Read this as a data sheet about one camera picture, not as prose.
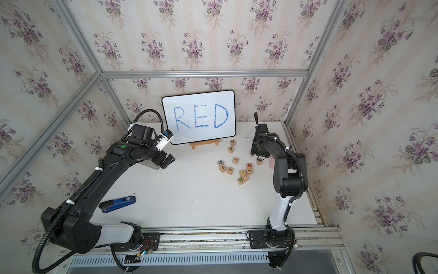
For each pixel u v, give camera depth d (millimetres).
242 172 933
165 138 687
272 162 976
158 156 682
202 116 980
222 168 951
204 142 1037
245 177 908
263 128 808
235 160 983
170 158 705
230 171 938
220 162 974
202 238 747
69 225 374
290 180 513
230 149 1039
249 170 936
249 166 954
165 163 693
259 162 980
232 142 1071
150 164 706
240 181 902
